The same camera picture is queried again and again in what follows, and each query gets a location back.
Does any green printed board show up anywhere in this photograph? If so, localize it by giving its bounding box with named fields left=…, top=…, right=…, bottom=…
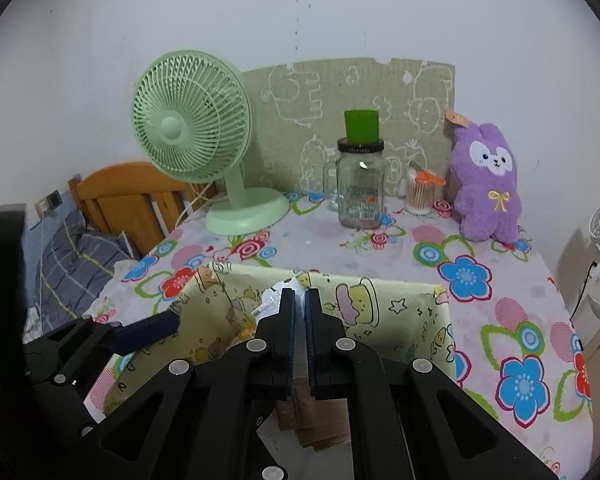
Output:
left=242, top=57, right=456, bottom=198

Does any purple plush toy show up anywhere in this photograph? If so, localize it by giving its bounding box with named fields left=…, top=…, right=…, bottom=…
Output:
left=445, top=110, right=523, bottom=243

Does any yellow printed storage box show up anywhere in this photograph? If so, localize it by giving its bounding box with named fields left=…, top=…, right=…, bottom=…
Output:
left=102, top=262, right=453, bottom=466

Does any cotton swab container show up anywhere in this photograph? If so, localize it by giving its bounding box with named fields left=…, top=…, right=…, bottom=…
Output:
left=405, top=167, right=446, bottom=218

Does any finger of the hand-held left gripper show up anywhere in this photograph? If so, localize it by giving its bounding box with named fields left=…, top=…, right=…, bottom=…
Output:
left=25, top=310, right=181, bottom=387
left=30, top=385, right=101, bottom=443

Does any wooden headboard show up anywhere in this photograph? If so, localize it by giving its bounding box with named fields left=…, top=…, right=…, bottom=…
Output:
left=69, top=162, right=221, bottom=261

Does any beige paper packet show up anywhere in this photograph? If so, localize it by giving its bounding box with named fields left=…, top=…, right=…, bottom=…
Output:
left=275, top=399, right=351, bottom=453

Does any white fan cable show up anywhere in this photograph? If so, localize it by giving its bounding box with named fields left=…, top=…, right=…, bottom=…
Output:
left=177, top=182, right=221, bottom=231

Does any black fan cable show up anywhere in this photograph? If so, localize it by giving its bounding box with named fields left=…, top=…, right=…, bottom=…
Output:
left=570, top=260, right=597, bottom=321

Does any green cylindrical cap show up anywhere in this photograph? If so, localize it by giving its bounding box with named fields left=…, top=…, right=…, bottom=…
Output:
left=344, top=109, right=381, bottom=143

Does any floral tablecloth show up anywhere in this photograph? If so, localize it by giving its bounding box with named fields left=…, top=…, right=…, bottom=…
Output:
left=87, top=190, right=596, bottom=480

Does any white charging cable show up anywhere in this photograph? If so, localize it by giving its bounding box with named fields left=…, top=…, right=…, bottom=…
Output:
left=34, top=220, right=47, bottom=311

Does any wall socket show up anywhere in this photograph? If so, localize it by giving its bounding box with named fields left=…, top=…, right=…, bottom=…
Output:
left=34, top=190, right=62, bottom=218

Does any green desk fan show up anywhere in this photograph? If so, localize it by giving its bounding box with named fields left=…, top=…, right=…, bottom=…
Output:
left=131, top=50, right=291, bottom=236

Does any glass jar with handle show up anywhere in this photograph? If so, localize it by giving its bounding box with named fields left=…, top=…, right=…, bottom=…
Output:
left=322, top=137, right=385, bottom=230

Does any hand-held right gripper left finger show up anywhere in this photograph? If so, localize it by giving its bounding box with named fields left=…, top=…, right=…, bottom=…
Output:
left=82, top=289, right=297, bottom=480

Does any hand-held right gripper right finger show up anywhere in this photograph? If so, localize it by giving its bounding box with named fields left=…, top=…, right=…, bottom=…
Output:
left=307, top=289, right=556, bottom=480

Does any clear plastic packet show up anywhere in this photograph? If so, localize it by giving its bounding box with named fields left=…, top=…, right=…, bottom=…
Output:
left=252, top=280, right=308, bottom=326

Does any grey plaid pillow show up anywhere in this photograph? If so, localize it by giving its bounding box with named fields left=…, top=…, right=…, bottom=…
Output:
left=25, top=207, right=141, bottom=321

